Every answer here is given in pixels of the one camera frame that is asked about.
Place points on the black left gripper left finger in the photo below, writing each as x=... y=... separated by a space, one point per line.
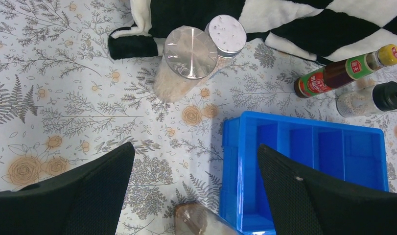
x=86 y=200

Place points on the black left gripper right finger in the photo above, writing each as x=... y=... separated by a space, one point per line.
x=304 y=201

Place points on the blue plastic divided bin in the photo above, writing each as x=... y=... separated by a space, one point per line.
x=351 y=153

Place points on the sauce bottle yellow cap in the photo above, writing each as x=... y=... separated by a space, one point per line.
x=342 y=73

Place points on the floral patterned tablecloth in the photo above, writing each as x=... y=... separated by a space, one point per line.
x=65 y=102

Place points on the glass oil bottle gold stopper far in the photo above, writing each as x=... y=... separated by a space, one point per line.
x=196 y=219

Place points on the seed shaker black cap near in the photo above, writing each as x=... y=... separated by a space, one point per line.
x=371 y=100

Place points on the clear jar with steel lid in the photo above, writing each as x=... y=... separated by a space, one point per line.
x=189 y=55

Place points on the black and white checkered blanket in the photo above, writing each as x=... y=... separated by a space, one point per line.
x=324 y=31

